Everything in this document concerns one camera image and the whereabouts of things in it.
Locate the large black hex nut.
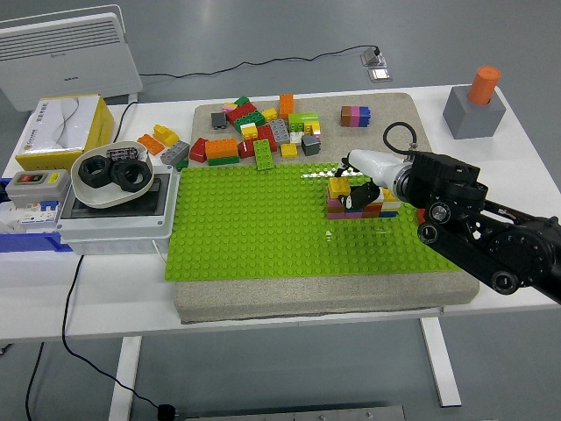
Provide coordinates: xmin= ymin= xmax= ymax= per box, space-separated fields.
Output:
xmin=109 ymin=159 xmax=153 ymax=195
xmin=78 ymin=154 xmax=117 ymax=190

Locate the open metal floor socket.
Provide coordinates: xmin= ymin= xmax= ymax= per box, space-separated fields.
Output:
xmin=359 ymin=46 xmax=387 ymax=68

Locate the orange flat toy brick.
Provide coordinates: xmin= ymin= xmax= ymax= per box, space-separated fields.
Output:
xmin=136 ymin=132 xmax=166 ymax=156

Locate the white bowl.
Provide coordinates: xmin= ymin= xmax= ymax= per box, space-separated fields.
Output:
xmin=70 ymin=139 xmax=155 ymax=210

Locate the orange cylinder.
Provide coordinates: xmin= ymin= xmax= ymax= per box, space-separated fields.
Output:
xmin=465 ymin=65 xmax=502 ymax=106

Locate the small black terminal part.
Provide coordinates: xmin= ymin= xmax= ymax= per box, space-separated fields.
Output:
xmin=105 ymin=146 xmax=139 ymax=161

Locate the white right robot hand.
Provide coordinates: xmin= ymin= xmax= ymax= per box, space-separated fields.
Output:
xmin=333 ymin=148 xmax=402 ymax=211

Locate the black heater power cable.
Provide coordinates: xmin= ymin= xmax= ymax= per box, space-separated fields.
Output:
xmin=139 ymin=45 xmax=380 ymax=81

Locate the white table leg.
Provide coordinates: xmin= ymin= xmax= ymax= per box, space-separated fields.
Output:
xmin=108 ymin=336 xmax=144 ymax=421
xmin=419 ymin=317 xmax=463 ymax=409

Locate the white cable tie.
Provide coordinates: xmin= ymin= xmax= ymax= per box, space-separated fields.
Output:
xmin=150 ymin=239 xmax=170 ymax=267

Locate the red sloped toy brick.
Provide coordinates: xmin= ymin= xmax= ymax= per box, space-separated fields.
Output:
xmin=188 ymin=136 xmax=209 ymax=165

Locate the orange long toy brick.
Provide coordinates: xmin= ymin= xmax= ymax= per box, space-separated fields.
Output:
xmin=279 ymin=93 xmax=296 ymax=121
xmin=204 ymin=138 xmax=240 ymax=161

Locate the green long toy brick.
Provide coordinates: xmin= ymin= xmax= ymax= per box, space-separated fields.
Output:
xmin=206 ymin=154 xmax=241 ymax=168

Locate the grey-brown foam mat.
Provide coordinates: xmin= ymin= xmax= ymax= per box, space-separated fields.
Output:
xmin=174 ymin=91 xmax=481 ymax=325

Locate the dark grey sloped brick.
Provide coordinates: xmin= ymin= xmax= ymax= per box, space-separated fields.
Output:
xmin=301 ymin=134 xmax=323 ymax=157

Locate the grey long toy brick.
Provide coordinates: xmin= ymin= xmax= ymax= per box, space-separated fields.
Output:
xmin=268 ymin=118 xmax=291 ymax=144
xmin=159 ymin=140 xmax=191 ymax=167

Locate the grey push-button switch box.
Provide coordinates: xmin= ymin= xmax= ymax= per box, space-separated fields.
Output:
xmin=4 ymin=169 xmax=72 ymax=208

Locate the large lime toy brick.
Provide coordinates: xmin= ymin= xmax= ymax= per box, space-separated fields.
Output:
xmin=288 ymin=111 xmax=321 ymax=133

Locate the blue plastic bin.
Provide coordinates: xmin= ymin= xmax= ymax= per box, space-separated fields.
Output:
xmin=0 ymin=176 xmax=74 ymax=256

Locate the green studded baseplate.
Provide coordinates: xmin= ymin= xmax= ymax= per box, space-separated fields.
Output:
xmin=164 ymin=157 xmax=459 ymax=282

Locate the large red toy brick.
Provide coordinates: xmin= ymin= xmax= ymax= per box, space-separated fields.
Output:
xmin=224 ymin=102 xmax=259 ymax=125

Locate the yellow sloped toy brick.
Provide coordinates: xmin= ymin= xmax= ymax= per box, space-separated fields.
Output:
xmin=153 ymin=124 xmax=181 ymax=146

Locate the grey block holder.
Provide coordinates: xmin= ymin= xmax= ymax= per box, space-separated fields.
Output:
xmin=442 ymin=82 xmax=508 ymax=141

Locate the yellow white tissue box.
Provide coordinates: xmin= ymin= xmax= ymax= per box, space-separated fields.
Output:
xmin=14 ymin=93 xmax=117 ymax=170

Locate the lime long toy brick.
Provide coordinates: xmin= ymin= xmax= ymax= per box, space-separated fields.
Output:
xmin=252 ymin=138 xmax=277 ymax=171

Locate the white electrical enclosure box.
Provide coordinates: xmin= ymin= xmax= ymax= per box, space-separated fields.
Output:
xmin=56 ymin=163 xmax=181 ymax=257

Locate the white blue circuit breaker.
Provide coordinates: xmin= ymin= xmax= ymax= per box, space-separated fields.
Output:
xmin=0 ymin=198 xmax=63 ymax=234

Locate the dark green long brick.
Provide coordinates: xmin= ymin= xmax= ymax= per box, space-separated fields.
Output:
xmin=232 ymin=111 xmax=266 ymax=133

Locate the white panel heater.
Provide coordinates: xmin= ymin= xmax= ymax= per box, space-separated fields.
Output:
xmin=0 ymin=4 xmax=145 ymax=113

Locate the black cable with plug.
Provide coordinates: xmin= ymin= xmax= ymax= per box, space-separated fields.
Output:
xmin=60 ymin=254 xmax=179 ymax=420

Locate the multicolour stacked brick tower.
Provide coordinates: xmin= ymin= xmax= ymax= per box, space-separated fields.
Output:
xmin=340 ymin=104 xmax=373 ymax=129

